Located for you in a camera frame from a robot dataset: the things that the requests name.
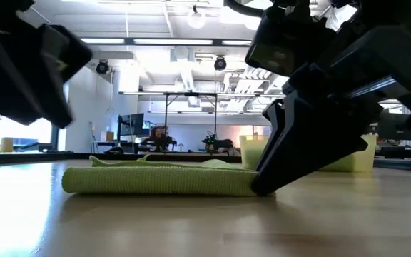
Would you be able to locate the wide black monitor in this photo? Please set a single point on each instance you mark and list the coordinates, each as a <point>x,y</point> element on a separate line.
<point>391,135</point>

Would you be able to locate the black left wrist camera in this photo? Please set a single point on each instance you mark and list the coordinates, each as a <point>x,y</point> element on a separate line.
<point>68,53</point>

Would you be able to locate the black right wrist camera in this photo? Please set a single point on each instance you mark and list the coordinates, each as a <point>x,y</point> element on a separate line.
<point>287,43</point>

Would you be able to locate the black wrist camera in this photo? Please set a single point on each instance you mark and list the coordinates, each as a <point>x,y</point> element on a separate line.
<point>68,53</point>
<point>287,43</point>

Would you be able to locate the round black spotlight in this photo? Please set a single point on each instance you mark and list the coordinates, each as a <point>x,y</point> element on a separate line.
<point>220,63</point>
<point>102,67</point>

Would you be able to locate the black rig stand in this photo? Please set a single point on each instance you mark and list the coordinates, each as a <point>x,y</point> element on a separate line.
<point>191,94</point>

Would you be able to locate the black monitor on stand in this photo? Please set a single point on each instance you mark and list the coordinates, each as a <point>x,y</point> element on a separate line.
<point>132,124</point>

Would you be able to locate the cardboard box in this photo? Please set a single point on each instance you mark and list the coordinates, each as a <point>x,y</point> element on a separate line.
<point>107,136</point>

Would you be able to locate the large window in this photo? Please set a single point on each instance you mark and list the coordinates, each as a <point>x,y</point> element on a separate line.
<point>23,132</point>

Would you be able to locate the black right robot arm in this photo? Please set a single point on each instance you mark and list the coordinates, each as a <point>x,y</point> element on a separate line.
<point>405,14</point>

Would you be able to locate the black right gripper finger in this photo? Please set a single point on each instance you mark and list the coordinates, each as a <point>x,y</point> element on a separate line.
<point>274,112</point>
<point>309,150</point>

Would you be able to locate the yellow bin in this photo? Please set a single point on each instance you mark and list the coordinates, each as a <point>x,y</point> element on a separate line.
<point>6,145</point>

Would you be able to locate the person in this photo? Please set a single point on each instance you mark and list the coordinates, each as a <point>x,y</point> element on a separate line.
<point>158,137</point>

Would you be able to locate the black robot on desk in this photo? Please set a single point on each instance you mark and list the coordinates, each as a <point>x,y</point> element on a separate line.
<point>221,143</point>

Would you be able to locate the thin tripod stand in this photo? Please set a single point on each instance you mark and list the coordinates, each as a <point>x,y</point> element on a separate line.
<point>93,139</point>

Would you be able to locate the yellow plastic basket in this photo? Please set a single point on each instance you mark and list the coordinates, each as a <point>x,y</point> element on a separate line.
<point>364,160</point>

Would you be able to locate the lime microfiber towel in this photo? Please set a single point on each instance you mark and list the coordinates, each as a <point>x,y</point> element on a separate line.
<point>155,180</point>

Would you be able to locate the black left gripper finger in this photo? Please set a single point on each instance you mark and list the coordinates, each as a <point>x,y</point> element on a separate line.
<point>54,107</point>

